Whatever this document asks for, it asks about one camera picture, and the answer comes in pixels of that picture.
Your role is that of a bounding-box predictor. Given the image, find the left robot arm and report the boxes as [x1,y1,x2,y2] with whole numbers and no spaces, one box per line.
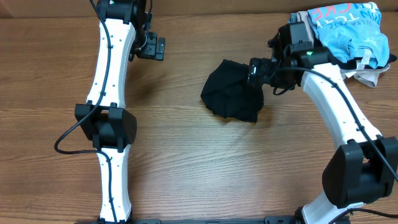
[75,1,165,223]

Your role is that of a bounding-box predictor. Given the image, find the beige folded garment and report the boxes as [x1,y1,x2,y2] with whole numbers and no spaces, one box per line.
[297,11,391,88]

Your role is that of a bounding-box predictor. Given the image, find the light blue printed t-shirt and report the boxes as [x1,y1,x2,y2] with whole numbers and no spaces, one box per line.
[307,2,390,68]

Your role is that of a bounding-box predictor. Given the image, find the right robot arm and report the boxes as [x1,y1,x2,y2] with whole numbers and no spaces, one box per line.
[248,22,397,224]

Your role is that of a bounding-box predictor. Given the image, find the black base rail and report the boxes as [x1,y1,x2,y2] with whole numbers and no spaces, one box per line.
[74,214,351,224]

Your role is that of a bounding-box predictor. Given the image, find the black t-shirt with logo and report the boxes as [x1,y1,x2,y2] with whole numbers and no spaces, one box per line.
[200,59,264,123]

